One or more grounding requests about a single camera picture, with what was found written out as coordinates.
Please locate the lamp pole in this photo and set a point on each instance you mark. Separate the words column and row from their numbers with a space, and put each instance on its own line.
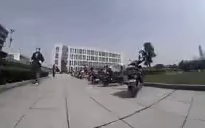
column 11, row 37

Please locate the grass lawn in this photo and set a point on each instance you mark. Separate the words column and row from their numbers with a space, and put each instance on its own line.
column 183, row 77

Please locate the grey kerb beside lawn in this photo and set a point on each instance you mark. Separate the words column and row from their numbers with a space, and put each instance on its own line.
column 183, row 86

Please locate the dark leafy tree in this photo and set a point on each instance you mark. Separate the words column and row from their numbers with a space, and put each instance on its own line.
column 148, row 53

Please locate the grey paved slab path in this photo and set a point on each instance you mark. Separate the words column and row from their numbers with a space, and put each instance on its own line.
column 76, row 103

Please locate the dark green hedge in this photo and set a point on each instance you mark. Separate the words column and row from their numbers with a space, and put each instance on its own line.
column 10, row 74

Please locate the person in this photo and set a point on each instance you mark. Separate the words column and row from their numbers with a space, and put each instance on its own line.
column 37, row 64
column 53, row 70

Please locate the low pale building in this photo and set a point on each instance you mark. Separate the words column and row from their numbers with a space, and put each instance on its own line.
column 16, row 57

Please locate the row of parked motorcycles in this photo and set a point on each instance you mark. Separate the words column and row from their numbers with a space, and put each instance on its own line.
column 116, row 75

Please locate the grey kerb beside hedge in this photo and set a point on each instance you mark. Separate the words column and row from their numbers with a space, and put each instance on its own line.
column 10, row 85

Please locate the white multi-storey building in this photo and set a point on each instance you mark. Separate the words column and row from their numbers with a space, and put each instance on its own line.
column 90, row 58

